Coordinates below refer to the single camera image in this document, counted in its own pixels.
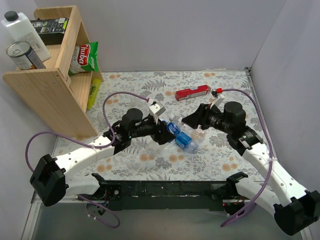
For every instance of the clear bottle white cap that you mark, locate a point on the clear bottle white cap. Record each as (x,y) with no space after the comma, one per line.
(196,134)

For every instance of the Pocari Sweat blue label bottle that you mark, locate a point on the Pocari Sweat blue label bottle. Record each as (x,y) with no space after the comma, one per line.
(163,139)

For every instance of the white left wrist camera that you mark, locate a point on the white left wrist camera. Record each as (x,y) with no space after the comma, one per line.
(155,109)

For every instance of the blue label crushed bottle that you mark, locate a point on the blue label crushed bottle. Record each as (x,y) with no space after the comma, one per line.
(186,143)

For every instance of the red toothpaste box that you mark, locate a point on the red toothpaste box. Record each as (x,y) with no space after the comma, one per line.
(192,92)

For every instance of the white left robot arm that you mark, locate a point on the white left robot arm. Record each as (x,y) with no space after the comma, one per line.
(56,177)

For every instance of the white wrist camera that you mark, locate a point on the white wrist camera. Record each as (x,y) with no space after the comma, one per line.
(155,109)
(218,98)

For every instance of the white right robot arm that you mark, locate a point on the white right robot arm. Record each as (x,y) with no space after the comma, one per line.
(292,205)

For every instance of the green white snack bag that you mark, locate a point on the green white snack bag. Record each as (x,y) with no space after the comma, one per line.
(84,59)

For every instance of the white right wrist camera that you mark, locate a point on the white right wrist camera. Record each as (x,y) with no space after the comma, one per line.
(218,98)

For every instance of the floral patterned table mat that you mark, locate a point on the floral patterned table mat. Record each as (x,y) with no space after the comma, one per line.
(214,160)

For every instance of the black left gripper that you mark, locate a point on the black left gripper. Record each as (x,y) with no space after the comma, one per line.
(162,131)

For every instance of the yellow marker tube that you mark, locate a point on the yellow marker tube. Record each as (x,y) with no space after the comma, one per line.
(94,88)

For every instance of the metal tin can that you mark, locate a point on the metal tin can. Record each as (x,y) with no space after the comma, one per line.
(22,54)

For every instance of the white bottle black cap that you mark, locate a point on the white bottle black cap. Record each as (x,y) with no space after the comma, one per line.
(20,28)

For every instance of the wooden shelf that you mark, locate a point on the wooden shelf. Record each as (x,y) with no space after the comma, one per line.
(58,98)

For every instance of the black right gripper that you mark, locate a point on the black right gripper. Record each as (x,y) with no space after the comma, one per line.
(203,116)

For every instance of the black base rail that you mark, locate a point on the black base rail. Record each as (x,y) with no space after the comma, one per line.
(162,195)

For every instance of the black green box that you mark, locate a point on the black green box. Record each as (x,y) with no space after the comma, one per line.
(51,31)

